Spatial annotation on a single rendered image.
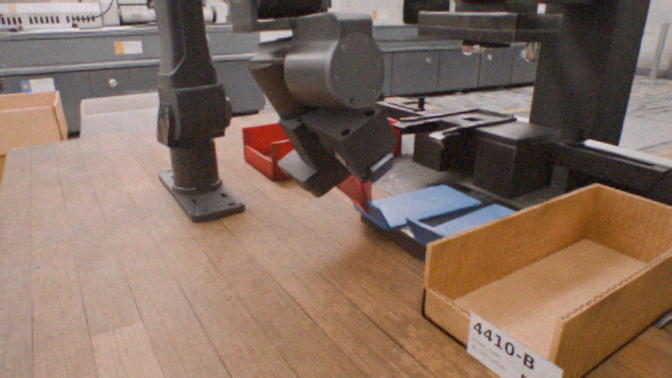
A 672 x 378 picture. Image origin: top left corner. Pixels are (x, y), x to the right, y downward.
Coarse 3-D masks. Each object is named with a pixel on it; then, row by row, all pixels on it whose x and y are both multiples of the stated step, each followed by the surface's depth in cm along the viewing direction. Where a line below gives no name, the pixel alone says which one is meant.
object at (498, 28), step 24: (456, 0) 61; (480, 0) 60; (504, 0) 58; (528, 0) 61; (552, 0) 63; (576, 0) 67; (432, 24) 67; (456, 24) 63; (480, 24) 60; (504, 24) 57; (528, 24) 57; (552, 24) 60; (480, 48) 65; (528, 48) 63
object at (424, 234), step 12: (492, 204) 55; (408, 216) 46; (468, 216) 52; (480, 216) 52; (492, 216) 52; (420, 228) 44; (432, 228) 43; (444, 228) 49; (456, 228) 49; (468, 228) 49; (420, 240) 46; (432, 240) 44
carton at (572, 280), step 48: (576, 192) 46; (624, 192) 46; (480, 240) 39; (528, 240) 44; (576, 240) 49; (624, 240) 47; (432, 288) 37; (480, 288) 42; (528, 288) 41; (576, 288) 41; (624, 288) 31; (480, 336) 33; (528, 336) 35; (576, 336) 29; (624, 336) 34
